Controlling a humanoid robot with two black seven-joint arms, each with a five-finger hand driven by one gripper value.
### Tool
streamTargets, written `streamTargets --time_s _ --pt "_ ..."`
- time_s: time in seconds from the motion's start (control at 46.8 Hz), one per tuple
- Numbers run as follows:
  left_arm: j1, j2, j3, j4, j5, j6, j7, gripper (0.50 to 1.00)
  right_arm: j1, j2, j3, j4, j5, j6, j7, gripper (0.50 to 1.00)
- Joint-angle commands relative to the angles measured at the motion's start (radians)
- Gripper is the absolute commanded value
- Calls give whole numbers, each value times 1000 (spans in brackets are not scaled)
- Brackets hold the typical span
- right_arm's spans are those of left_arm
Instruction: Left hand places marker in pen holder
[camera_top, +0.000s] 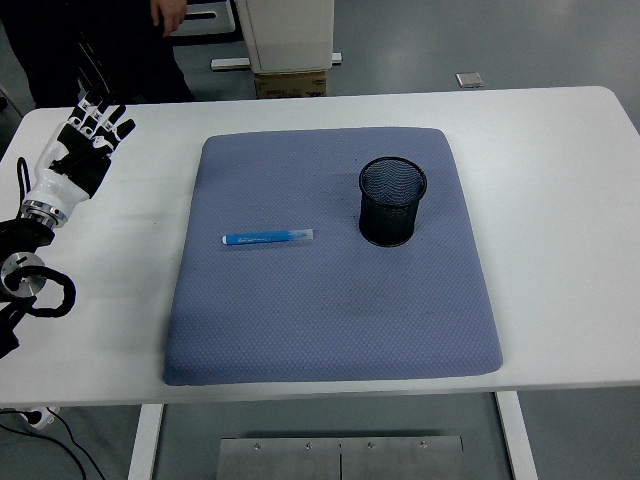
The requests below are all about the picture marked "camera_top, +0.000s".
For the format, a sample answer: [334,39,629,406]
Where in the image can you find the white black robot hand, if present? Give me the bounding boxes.
[22,89,137,214]

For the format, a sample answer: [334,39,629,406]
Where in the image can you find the blue marker with clear cap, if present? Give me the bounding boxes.
[221,228,315,247]

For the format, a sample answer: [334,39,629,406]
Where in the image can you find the person's hand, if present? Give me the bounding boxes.
[149,0,187,37]

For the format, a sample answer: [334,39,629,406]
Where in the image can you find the black mesh pen holder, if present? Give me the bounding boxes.
[357,156,429,248]

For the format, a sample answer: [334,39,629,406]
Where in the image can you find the person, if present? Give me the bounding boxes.
[0,0,196,109]

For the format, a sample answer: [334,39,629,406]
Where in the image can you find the white base bar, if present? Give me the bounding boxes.
[210,51,344,70]

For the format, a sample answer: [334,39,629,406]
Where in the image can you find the white device with slot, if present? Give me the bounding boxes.
[172,0,239,39]

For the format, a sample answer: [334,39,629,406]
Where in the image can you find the white power strip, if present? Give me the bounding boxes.
[19,405,61,431]

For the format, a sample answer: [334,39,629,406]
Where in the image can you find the cardboard box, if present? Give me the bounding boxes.
[253,69,329,100]

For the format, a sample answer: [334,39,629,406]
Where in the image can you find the white table leg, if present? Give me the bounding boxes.
[127,403,165,480]
[494,392,540,480]

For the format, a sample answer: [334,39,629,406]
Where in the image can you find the white cabinet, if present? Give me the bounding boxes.
[234,0,335,74]

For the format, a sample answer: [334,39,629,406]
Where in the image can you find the blue-grey quilted mat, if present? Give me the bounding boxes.
[163,127,504,387]

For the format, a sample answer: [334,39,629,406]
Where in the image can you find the grey metal plate with screws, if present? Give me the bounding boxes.
[218,435,465,480]

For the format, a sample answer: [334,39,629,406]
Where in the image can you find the black floor cable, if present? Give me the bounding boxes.
[0,407,109,480]

